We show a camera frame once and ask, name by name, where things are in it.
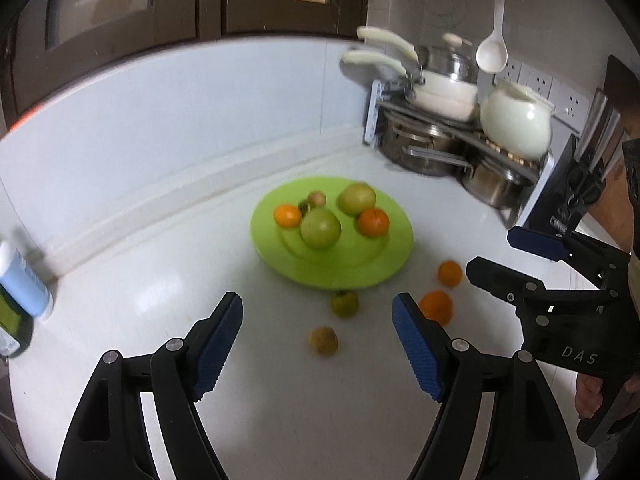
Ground cream saucepan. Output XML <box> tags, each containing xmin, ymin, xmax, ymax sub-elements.
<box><xmin>341</xmin><ymin>49</ymin><xmax>480</xmax><ymax>122</ymax></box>

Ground orange tangerine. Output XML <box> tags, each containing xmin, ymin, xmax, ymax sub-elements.
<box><xmin>273</xmin><ymin>203</ymin><xmax>303</xmax><ymax>230</ymax></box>
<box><xmin>357</xmin><ymin>207</ymin><xmax>391</xmax><ymax>238</ymax></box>
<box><xmin>419</xmin><ymin>290</ymin><xmax>454</xmax><ymax>325</ymax></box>
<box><xmin>438</xmin><ymin>260</ymin><xmax>464</xmax><ymax>288</ymax></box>

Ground steel handled knife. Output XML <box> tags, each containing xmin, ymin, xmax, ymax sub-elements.
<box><xmin>581</xmin><ymin>88</ymin><xmax>609</xmax><ymax>157</ymax></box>
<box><xmin>596</xmin><ymin>104</ymin><xmax>622</xmax><ymax>172</ymax></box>
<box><xmin>602</xmin><ymin>125</ymin><xmax>630</xmax><ymax>182</ymax></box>

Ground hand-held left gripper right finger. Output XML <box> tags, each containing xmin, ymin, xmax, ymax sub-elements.
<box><xmin>391</xmin><ymin>293</ymin><xmax>581</xmax><ymax>480</ymax></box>

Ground steel pot with cream handle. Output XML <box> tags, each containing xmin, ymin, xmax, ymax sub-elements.
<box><xmin>357</xmin><ymin>26</ymin><xmax>480</xmax><ymax>85</ymax></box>

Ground green tangerine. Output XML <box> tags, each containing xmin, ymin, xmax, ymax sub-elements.
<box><xmin>331</xmin><ymin>290</ymin><xmax>360</xmax><ymax>319</ymax></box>

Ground white ladle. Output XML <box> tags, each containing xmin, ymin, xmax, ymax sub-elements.
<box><xmin>475</xmin><ymin>0</ymin><xmax>510</xmax><ymax>74</ymax></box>

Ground white ceramic pot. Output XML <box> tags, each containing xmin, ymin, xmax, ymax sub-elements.
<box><xmin>479</xmin><ymin>80</ymin><xmax>556</xmax><ymax>159</ymax></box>

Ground small steel pot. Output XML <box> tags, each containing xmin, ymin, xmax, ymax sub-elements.
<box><xmin>461</xmin><ymin>154</ymin><xmax>537</xmax><ymax>210</ymax></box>

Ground white wall socket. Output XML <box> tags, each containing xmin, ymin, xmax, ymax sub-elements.
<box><xmin>500</xmin><ymin>57</ymin><xmax>532</xmax><ymax>87</ymax></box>
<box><xmin>527</xmin><ymin>66</ymin><xmax>554</xmax><ymax>99</ymax></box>
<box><xmin>550</xmin><ymin>82</ymin><xmax>592</xmax><ymax>122</ymax></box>

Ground wide steel pot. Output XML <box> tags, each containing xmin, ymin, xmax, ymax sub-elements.
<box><xmin>380</xmin><ymin>110</ymin><xmax>474</xmax><ymax>177</ymax></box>

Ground metal pot shelf rack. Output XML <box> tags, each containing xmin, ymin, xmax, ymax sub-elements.
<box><xmin>363</xmin><ymin>79</ymin><xmax>557</xmax><ymax>229</ymax></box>

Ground black knife block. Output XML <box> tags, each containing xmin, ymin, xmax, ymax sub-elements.
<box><xmin>520</xmin><ymin>134</ymin><xmax>610</xmax><ymax>242</ymax></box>

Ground green plate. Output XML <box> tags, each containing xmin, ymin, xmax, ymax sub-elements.
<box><xmin>250</xmin><ymin>176</ymin><xmax>416</xmax><ymax>291</ymax></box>

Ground green apple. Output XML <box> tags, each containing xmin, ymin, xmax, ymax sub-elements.
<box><xmin>300</xmin><ymin>208</ymin><xmax>343</xmax><ymax>250</ymax></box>

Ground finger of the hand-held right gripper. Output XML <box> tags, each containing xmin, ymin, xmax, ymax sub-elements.
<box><xmin>506</xmin><ymin>226</ymin><xmax>633</xmax><ymax>291</ymax></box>
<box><xmin>466</xmin><ymin>256</ymin><xmax>603</xmax><ymax>322</ymax></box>

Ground round wire trivet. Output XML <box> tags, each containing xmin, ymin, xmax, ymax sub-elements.
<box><xmin>407</xmin><ymin>0</ymin><xmax>473</xmax><ymax>30</ymax></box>

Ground person's right hand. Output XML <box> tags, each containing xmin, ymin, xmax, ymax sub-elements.
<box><xmin>574</xmin><ymin>372</ymin><xmax>609</xmax><ymax>422</ymax></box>

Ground black kitchen scissors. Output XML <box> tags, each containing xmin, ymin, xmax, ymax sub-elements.
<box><xmin>564</xmin><ymin>164</ymin><xmax>604</xmax><ymax>212</ymax></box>

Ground wooden cutting board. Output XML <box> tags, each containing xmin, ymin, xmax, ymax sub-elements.
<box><xmin>597</xmin><ymin>54</ymin><xmax>640</xmax><ymax>261</ymax></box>

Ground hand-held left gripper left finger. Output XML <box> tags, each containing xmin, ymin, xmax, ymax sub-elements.
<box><xmin>55</xmin><ymin>291</ymin><xmax>244</xmax><ymax>480</ymax></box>

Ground yellow-green apple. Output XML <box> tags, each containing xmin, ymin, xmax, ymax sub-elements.
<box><xmin>339</xmin><ymin>182</ymin><xmax>378</xmax><ymax>217</ymax></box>

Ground white pump bottle blue label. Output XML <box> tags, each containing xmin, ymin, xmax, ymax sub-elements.
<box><xmin>0</xmin><ymin>240</ymin><xmax>55</xmax><ymax>321</ymax></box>

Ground green dish soap bottle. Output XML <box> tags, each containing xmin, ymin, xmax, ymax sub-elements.
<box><xmin>0</xmin><ymin>285</ymin><xmax>34</xmax><ymax>359</ymax></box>

